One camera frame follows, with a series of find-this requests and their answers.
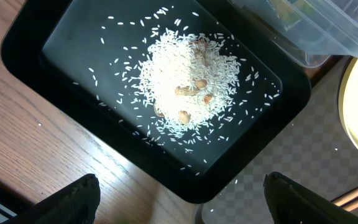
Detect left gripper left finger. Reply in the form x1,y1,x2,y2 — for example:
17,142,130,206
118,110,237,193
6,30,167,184
6,174,101,224

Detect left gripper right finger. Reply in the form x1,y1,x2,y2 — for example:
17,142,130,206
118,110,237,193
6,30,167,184
264,172,358,224

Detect rice and peanut scraps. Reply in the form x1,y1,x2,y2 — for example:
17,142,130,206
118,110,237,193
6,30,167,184
62,6,282,175

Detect wooden chopstick left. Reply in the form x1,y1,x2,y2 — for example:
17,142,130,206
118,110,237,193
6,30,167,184
333,177,358,207

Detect dark brown serving tray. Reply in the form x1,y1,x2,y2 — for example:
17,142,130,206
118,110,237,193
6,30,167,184
193,57,358,224

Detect black rectangular bin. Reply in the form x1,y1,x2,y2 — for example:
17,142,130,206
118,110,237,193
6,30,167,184
1,1,311,203

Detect clear plastic bin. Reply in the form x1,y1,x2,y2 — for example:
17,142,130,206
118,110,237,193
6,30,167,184
232,0,358,68

